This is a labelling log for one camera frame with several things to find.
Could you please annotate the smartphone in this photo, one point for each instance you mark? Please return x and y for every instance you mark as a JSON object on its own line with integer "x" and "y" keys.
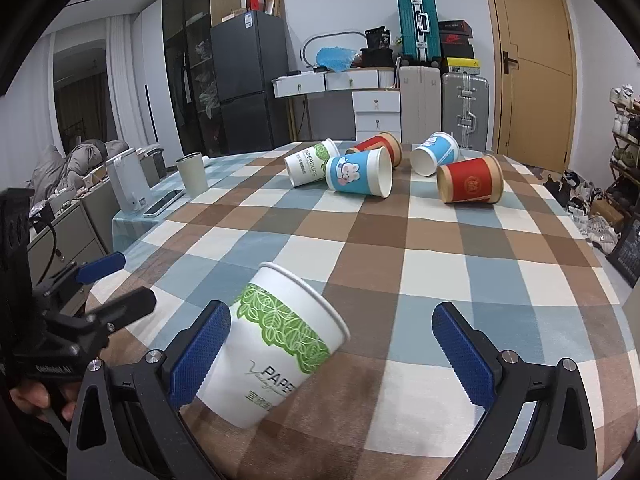
{"x": 163, "y": 203}

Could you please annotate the person's left hand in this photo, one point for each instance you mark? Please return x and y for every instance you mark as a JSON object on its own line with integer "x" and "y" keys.
{"x": 33, "y": 398}

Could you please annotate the blue plastic bag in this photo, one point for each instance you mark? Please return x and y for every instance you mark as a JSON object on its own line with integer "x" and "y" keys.
{"x": 336, "y": 59}

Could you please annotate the red cup behind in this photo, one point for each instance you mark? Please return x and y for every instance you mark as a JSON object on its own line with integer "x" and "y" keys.
{"x": 384, "y": 140}

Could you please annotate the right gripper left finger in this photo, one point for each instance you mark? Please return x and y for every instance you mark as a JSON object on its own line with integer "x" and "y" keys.
{"x": 127, "y": 422}

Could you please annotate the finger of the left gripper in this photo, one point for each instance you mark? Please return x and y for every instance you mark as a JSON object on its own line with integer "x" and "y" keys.
{"x": 75, "y": 276}
{"x": 114, "y": 315}

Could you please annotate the white tumbler mug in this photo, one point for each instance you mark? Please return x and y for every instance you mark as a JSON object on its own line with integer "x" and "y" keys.
{"x": 192, "y": 173}

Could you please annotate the black refrigerator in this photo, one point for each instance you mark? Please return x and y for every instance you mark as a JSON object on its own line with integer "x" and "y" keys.
{"x": 249, "y": 53}

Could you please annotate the stack of shoe boxes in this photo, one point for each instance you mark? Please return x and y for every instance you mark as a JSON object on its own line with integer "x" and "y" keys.
{"x": 456, "y": 40}

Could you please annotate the beige suitcase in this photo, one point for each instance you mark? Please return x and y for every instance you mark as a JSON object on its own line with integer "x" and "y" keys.
{"x": 421, "y": 103}

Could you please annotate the blue white paper cup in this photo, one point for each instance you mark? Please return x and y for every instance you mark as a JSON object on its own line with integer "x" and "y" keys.
{"x": 437, "y": 150}

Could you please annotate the shoe rack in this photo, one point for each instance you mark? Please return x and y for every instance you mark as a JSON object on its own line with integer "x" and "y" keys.
{"x": 624, "y": 159}

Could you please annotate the white drawer desk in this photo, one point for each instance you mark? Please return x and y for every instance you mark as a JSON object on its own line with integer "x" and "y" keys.
{"x": 351, "y": 105}

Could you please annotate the checkered tablecloth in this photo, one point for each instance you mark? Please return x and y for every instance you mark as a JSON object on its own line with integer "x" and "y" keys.
{"x": 387, "y": 405}

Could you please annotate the black printed bag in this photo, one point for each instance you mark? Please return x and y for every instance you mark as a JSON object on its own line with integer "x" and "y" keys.
{"x": 625, "y": 257}

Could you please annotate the teal suitcase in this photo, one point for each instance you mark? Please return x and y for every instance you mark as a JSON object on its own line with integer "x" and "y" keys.
{"x": 419, "y": 32}

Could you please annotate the red gold paper cup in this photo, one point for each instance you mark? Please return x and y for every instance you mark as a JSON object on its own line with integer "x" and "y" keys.
{"x": 477, "y": 180}

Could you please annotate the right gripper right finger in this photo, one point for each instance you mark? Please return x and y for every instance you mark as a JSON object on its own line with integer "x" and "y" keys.
{"x": 559, "y": 442}

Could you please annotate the white appliance box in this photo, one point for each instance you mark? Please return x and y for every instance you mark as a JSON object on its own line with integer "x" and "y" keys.
{"x": 128, "y": 181}

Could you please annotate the blue rabbit paper cup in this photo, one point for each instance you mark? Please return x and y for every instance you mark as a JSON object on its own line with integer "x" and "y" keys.
{"x": 365, "y": 173}

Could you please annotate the silver suitcase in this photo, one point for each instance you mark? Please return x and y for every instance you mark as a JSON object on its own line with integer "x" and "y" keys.
{"x": 465, "y": 109}

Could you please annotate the dark glass cabinet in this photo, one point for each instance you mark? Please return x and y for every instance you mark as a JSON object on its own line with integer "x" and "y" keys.
{"x": 191, "y": 73}

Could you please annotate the white green paper cup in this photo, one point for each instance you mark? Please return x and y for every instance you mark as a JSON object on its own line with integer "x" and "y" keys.
{"x": 309, "y": 164}
{"x": 281, "y": 332}

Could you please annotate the wooden door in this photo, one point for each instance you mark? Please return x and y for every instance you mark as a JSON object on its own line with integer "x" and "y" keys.
{"x": 535, "y": 81}

